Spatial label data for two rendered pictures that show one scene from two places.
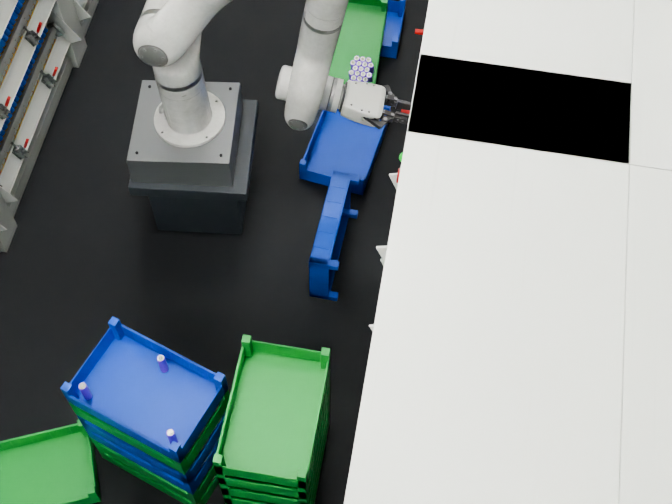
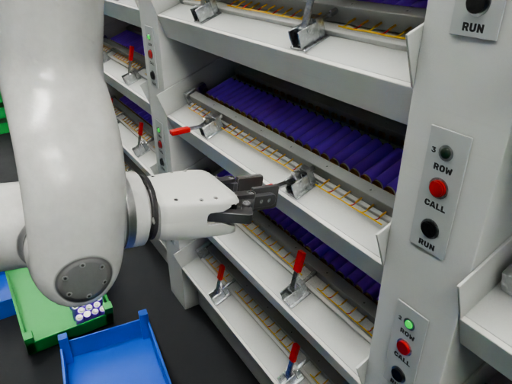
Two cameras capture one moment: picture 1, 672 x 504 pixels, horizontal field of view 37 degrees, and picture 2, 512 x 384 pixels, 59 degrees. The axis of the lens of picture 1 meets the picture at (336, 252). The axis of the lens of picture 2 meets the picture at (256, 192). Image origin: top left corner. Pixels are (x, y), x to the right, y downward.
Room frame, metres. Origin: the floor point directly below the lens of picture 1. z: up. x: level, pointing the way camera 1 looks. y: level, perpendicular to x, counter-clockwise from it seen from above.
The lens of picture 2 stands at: (1.12, 0.19, 0.84)
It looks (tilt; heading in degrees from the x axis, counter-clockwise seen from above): 28 degrees down; 319
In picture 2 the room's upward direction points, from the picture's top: straight up
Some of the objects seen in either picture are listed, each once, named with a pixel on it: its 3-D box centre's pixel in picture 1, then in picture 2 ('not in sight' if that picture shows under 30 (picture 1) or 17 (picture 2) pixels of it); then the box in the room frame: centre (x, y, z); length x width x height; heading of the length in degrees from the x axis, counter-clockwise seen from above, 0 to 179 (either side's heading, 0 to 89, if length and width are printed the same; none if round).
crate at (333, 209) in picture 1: (334, 236); not in sight; (1.42, 0.00, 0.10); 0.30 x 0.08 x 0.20; 169
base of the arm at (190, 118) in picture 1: (184, 96); not in sight; (1.61, 0.40, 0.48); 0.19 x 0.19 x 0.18
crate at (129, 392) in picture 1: (145, 388); not in sight; (0.82, 0.42, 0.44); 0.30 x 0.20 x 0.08; 63
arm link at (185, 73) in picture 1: (174, 30); not in sight; (1.64, 0.40, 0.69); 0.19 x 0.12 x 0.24; 169
